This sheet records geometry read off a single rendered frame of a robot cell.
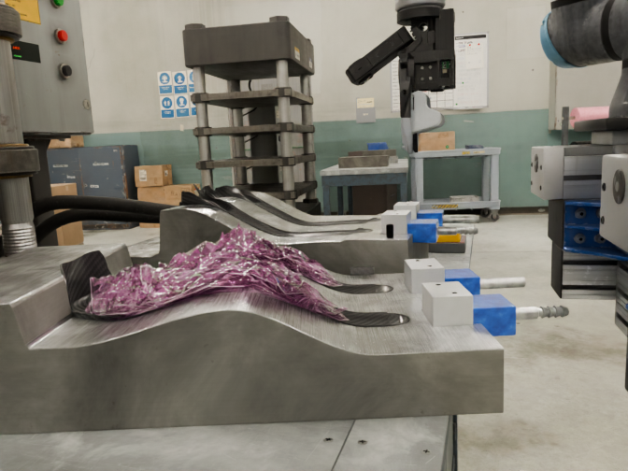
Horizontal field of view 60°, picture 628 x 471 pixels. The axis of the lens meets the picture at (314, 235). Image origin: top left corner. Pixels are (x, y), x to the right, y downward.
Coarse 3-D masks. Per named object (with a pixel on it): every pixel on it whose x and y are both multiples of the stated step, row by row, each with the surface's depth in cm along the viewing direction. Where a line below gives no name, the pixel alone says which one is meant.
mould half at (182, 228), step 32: (256, 192) 104; (160, 224) 83; (192, 224) 81; (224, 224) 79; (288, 224) 91; (352, 224) 89; (160, 256) 84; (320, 256) 76; (352, 256) 74; (384, 256) 73; (416, 256) 80
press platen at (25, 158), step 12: (0, 144) 100; (12, 144) 100; (24, 144) 103; (0, 156) 98; (12, 156) 99; (24, 156) 101; (36, 156) 104; (0, 168) 98; (12, 168) 100; (24, 168) 101; (36, 168) 104
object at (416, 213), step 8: (400, 208) 86; (408, 208) 86; (416, 208) 86; (416, 216) 86; (424, 216) 86; (432, 216) 86; (440, 216) 85; (448, 216) 87; (456, 216) 86; (464, 216) 86; (472, 216) 86; (440, 224) 85
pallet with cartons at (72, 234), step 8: (56, 184) 532; (64, 184) 525; (72, 184) 536; (56, 192) 503; (64, 192) 520; (72, 192) 535; (72, 224) 531; (80, 224) 548; (64, 232) 516; (72, 232) 530; (80, 232) 547; (64, 240) 515; (72, 240) 529; (80, 240) 547
